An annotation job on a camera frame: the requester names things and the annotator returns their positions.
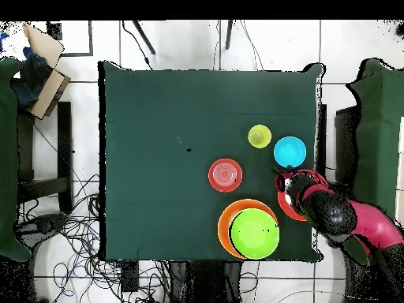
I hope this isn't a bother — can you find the small orange-red plastic bowl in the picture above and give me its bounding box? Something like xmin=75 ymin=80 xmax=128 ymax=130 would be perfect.
xmin=208 ymin=158 xmax=244 ymax=193

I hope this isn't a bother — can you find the yellow plastic cup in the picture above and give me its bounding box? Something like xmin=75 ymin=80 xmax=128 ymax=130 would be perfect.
xmin=247 ymin=124 xmax=273 ymax=149

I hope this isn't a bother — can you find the large orange plastic bowl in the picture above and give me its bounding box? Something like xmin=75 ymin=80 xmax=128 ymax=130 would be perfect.
xmin=217 ymin=198 xmax=280 ymax=260

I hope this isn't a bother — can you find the green plastic bowl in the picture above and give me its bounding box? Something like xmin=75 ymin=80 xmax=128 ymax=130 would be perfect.
xmin=230 ymin=208 xmax=281 ymax=260

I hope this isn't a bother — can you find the small cyan plastic bowl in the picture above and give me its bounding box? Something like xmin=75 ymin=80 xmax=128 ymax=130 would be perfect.
xmin=273 ymin=136 xmax=308 ymax=169

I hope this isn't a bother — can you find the white box stack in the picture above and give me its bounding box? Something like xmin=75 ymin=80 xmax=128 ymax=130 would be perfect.
xmin=394 ymin=116 xmax=404 ymax=226

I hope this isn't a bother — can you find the dark green tablecloth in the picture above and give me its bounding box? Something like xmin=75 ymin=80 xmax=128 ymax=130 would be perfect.
xmin=97 ymin=60 xmax=326 ymax=264

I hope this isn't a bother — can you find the black tripod leg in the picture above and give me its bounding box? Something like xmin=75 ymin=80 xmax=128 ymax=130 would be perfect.
xmin=224 ymin=20 xmax=235 ymax=51
xmin=132 ymin=20 xmax=156 ymax=55

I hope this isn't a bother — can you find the black stool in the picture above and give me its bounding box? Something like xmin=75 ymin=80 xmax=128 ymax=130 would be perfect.
xmin=17 ymin=100 xmax=75 ymax=215

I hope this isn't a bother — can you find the cardboard box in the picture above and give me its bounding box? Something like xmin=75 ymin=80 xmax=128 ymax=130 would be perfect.
xmin=21 ymin=22 xmax=72 ymax=121

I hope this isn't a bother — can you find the green cloth covered side table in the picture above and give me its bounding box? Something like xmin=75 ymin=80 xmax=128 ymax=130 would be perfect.
xmin=0 ymin=56 xmax=32 ymax=263
xmin=343 ymin=58 xmax=404 ymax=266

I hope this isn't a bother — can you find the dark blue cloth bag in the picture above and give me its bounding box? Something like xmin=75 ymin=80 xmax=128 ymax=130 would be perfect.
xmin=10 ymin=47 xmax=54 ymax=108

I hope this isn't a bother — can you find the tangle of floor cables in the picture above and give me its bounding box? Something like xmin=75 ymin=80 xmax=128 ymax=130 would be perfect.
xmin=15 ymin=173 xmax=187 ymax=303

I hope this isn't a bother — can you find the black floor frame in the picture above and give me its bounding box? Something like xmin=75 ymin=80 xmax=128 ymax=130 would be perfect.
xmin=47 ymin=20 xmax=94 ymax=58

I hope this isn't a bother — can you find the black pedestal foot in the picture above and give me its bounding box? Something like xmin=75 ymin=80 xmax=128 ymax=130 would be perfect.
xmin=15 ymin=212 xmax=69 ymax=241

